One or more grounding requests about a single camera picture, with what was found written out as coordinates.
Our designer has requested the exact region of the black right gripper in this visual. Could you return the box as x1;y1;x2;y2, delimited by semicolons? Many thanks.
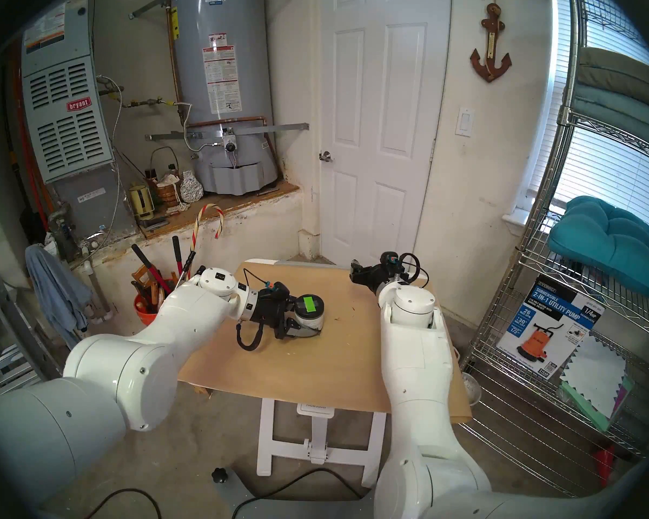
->
349;259;410;295

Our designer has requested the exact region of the black coiled cable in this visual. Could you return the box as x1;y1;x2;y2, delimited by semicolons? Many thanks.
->
236;307;266;352

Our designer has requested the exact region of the folding table with board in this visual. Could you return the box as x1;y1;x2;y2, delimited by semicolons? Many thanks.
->
178;261;472;424

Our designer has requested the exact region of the white zigzag edged sheet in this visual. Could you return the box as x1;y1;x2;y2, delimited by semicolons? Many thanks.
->
560;333;628;418

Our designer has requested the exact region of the black grip steel rod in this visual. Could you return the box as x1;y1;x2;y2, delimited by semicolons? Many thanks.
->
174;250;196;290

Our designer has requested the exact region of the teal tufted cushion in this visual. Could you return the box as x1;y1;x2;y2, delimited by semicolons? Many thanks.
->
547;195;649;313

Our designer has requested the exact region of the window with white blinds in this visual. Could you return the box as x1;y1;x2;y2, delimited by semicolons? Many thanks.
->
511;0;649;237

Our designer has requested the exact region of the wicker basket with handle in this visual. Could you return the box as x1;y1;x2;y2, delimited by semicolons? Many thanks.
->
150;147;183;208

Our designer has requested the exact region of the plywood platform board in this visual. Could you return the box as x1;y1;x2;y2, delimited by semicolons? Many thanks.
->
138;180;301;240

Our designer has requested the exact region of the gray water heater tank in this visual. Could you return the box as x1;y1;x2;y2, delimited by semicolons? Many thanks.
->
165;0;282;196

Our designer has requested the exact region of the wooden anchor wall decoration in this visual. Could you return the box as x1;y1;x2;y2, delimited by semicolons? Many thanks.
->
469;0;513;83

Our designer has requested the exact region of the chrome wire shelf rack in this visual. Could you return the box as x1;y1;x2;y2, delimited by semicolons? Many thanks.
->
460;0;649;497

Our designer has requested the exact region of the black lid with green tape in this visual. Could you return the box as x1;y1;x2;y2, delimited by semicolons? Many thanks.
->
294;294;326;317

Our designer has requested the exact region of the white labelled paint jar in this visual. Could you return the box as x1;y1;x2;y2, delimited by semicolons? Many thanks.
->
294;310;326;336

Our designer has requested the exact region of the crumpled aluminium foil bundle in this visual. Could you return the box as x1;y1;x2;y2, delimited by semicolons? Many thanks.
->
180;170;204;203

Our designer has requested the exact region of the pale yellow jug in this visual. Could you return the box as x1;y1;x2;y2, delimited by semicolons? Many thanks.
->
128;183;156;221

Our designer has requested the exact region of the gray robot base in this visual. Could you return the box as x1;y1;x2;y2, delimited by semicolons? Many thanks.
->
214;467;379;519

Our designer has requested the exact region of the utility pump carton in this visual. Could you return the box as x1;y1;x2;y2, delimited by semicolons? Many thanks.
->
496;275;606;381

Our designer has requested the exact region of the striped candy cane decoration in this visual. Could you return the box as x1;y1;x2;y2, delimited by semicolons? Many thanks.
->
192;203;225;254

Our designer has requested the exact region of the gray Bryant furnace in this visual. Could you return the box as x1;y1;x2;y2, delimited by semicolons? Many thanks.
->
21;0;138;243

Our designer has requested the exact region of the aluminium ladder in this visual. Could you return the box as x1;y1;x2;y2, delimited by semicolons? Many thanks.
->
0;221;49;400

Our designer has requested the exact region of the green foam sheet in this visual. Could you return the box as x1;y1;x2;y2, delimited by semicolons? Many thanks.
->
560;380;636;432

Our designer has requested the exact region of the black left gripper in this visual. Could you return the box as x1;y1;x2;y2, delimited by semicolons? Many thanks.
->
251;291;321;340

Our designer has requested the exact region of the wooden saw handle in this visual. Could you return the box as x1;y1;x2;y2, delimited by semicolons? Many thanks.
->
131;264;165;310

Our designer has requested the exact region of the white panel door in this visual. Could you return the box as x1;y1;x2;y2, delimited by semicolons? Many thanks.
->
318;0;452;272

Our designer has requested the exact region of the small red object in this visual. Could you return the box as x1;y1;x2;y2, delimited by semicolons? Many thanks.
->
594;445;618;486

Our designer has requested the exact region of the olive gray folded cushion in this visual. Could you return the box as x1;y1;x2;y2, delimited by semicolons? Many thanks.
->
576;46;649;110

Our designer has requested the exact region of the gas pipe with yellow valve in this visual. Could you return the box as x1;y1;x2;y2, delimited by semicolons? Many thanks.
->
120;96;176;109

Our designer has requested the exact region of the black floor cable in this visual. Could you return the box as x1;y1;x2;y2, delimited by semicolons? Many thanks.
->
84;487;163;519
233;467;366;519

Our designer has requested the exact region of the flexible corrugated steel hose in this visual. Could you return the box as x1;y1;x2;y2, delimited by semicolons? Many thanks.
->
174;102;220;152

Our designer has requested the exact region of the blue hanging towel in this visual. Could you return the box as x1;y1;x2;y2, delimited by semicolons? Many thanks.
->
24;244;94;351

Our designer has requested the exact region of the orange plastic bucket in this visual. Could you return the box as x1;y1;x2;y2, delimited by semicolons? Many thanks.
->
134;294;163;327

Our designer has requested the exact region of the pale teal folded cushion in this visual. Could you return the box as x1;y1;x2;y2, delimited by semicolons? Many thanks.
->
567;84;649;156

